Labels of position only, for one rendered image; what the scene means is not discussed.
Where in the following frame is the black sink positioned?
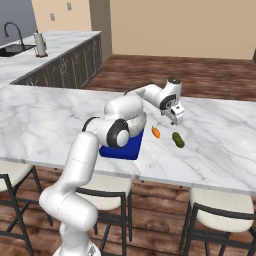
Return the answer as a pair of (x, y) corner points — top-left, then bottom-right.
(0, 44), (36, 58)

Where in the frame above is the green cucumber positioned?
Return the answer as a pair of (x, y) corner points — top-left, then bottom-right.
(171, 131), (186, 149)

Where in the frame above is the blue tray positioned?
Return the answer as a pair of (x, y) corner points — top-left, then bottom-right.
(98, 128), (145, 161)

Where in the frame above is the orange carrot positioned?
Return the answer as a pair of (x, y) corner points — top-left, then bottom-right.
(151, 125), (161, 139)

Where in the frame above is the black tap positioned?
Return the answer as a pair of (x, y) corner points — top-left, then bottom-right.
(3, 21), (26, 50)

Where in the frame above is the dark cupboard run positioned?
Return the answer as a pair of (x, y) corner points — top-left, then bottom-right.
(11, 32), (104, 90)

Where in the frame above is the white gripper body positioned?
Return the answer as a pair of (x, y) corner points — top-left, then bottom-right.
(161, 109), (185, 126)

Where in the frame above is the white cushioned black stool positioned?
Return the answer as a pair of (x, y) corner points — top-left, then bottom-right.
(74, 173), (134, 256)
(0, 160), (54, 256)
(178, 187), (256, 256)

